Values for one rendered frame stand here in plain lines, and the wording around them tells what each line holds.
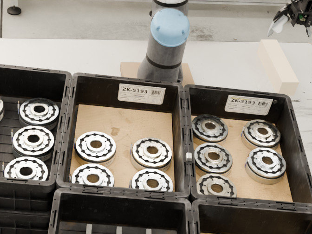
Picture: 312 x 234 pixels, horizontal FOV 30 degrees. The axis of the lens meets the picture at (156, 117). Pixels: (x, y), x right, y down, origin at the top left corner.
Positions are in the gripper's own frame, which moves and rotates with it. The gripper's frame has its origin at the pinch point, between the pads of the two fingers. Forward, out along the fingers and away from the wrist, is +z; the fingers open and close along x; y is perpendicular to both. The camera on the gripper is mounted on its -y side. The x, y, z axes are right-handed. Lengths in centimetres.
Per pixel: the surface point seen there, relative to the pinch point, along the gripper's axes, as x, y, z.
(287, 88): -0.1, 12.1, 13.0
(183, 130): -48, 49, -5
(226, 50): -14.4, -12.8, 16.2
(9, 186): -90, 65, -5
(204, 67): -25.2, -3.1, 16.3
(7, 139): -91, 42, 4
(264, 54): -2.9, -5.9, 12.4
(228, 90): -32.5, 35.6, -6.7
